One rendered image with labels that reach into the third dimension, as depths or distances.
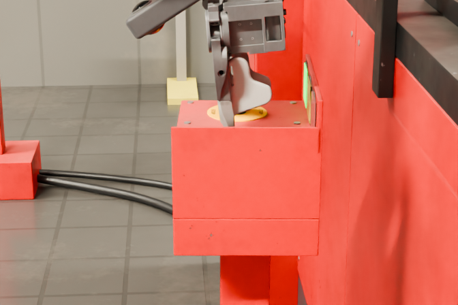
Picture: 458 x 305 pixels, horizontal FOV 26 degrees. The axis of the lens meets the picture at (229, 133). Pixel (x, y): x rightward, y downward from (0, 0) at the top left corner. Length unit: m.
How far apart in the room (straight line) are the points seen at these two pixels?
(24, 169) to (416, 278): 1.95
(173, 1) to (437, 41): 0.32
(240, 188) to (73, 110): 2.81
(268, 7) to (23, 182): 2.05
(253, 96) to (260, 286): 0.25
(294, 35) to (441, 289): 1.14
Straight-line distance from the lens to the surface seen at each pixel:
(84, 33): 4.13
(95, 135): 3.55
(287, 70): 2.16
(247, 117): 1.17
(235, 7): 1.03
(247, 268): 1.19
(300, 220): 1.09
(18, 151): 3.08
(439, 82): 1.07
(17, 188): 3.02
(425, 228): 1.15
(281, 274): 2.34
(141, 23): 1.04
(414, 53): 1.18
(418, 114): 1.16
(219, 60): 1.03
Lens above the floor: 1.14
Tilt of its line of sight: 19 degrees down
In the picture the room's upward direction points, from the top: straight up
